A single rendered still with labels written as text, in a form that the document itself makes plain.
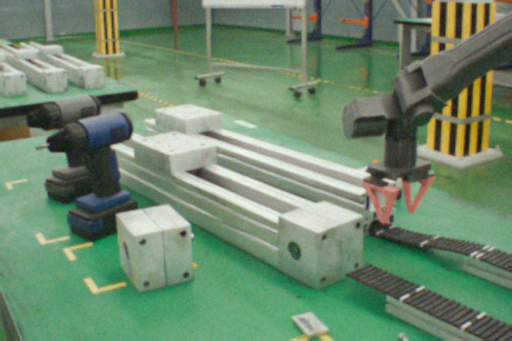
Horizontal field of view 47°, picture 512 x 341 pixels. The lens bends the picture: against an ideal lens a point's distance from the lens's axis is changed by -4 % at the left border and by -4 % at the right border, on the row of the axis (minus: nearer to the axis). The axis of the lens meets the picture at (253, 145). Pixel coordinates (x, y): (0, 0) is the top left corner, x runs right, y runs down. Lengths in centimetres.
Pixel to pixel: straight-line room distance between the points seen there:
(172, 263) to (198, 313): 10
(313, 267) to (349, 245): 7
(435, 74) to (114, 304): 59
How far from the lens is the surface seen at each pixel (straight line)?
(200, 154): 123
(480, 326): 81
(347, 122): 102
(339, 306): 90
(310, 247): 91
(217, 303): 90
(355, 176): 119
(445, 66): 95
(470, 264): 102
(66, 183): 133
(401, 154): 104
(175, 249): 94
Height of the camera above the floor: 123
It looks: 15 degrees down
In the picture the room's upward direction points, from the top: 1 degrees counter-clockwise
